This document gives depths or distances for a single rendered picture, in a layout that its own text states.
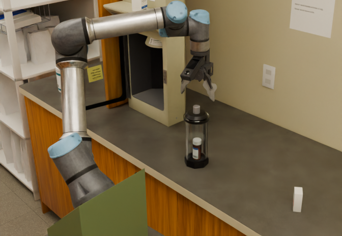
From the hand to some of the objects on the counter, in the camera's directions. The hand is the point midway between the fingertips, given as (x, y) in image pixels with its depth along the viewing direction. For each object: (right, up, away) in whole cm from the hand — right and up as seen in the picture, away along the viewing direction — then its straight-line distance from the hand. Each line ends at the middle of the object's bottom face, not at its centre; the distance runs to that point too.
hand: (196, 98), depth 202 cm
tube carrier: (+1, -26, +12) cm, 29 cm away
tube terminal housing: (-13, -4, +62) cm, 63 cm away
